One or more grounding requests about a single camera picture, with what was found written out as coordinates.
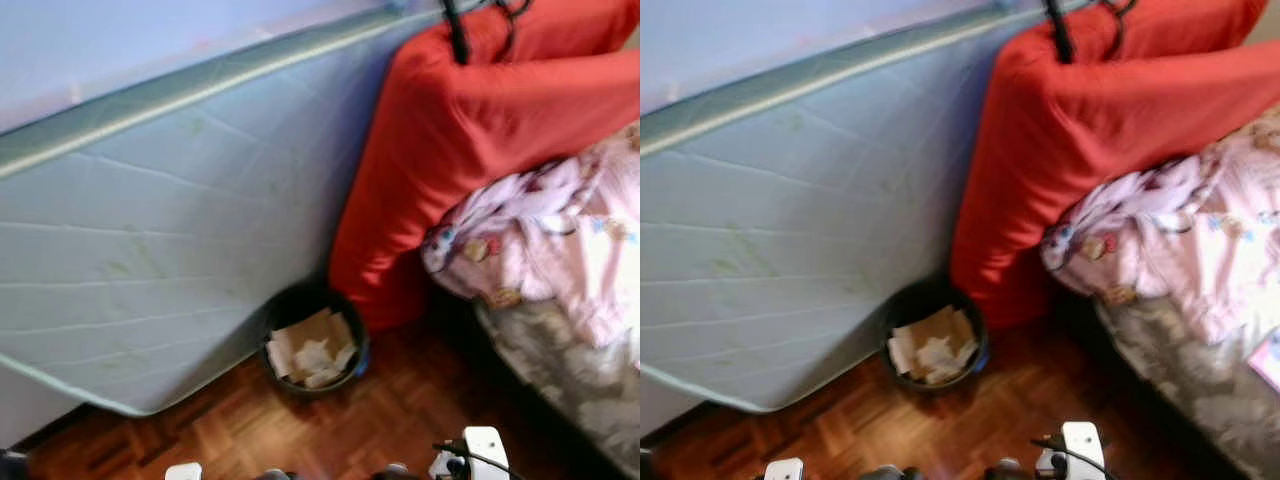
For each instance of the pink blue comic magazine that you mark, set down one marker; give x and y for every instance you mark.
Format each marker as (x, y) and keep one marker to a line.
(1268, 362)

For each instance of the pink cartoon print blanket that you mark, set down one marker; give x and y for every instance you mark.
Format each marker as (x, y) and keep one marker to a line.
(1190, 250)
(560, 250)

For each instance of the grey robot right leg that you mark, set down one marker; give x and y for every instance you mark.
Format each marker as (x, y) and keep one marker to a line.
(392, 472)
(1005, 470)

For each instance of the grey robot leg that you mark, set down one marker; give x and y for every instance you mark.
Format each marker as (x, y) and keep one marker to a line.
(392, 472)
(272, 475)
(1005, 470)
(880, 474)

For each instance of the bed with grey floral sheet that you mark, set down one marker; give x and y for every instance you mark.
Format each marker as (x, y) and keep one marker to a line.
(1180, 380)
(570, 370)

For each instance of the crumpled white paper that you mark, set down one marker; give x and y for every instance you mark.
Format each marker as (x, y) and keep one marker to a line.
(938, 355)
(315, 358)

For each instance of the grey robot left leg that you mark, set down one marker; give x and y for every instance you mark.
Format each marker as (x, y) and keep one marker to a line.
(272, 475)
(880, 474)

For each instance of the brown cardboard piece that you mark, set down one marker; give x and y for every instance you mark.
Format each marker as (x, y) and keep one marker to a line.
(930, 328)
(310, 330)

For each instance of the red folded mattress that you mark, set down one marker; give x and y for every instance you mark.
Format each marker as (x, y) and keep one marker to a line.
(1080, 150)
(450, 150)

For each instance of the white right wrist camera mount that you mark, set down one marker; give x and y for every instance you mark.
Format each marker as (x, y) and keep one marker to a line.
(1083, 440)
(485, 445)

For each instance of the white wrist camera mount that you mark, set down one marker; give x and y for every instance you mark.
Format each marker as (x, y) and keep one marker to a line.
(1083, 440)
(485, 445)
(785, 470)
(183, 472)

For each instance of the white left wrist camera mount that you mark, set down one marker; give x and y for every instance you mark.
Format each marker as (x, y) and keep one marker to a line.
(785, 470)
(183, 472)

